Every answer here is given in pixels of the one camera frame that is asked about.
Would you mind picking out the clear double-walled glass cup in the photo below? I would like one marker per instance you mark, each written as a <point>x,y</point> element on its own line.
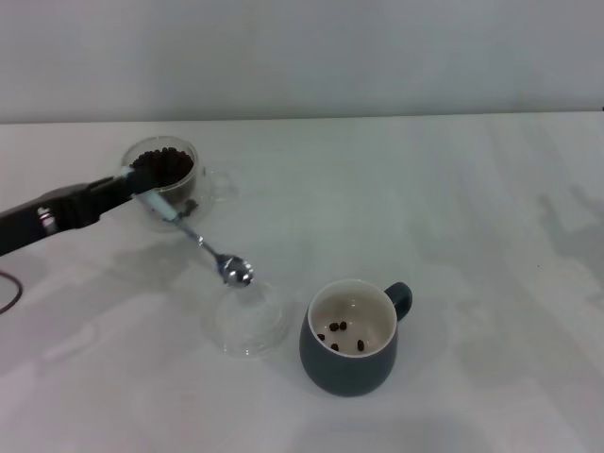
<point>212,186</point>

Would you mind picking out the clear glass saucer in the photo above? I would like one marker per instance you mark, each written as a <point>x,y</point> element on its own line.
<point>200,222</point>

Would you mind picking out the coffee bean pile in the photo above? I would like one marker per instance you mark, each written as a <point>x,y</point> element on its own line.
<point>172,165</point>

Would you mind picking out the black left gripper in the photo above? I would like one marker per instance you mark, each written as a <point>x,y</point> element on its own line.
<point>71,207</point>

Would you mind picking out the coffee bean cluster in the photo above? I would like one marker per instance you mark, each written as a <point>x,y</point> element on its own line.
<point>190,206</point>
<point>340,326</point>

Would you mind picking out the dark teal ceramic mug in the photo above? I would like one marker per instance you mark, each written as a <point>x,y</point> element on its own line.
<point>344,373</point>

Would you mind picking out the clear round glass dish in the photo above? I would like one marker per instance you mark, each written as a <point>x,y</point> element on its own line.
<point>250,330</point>

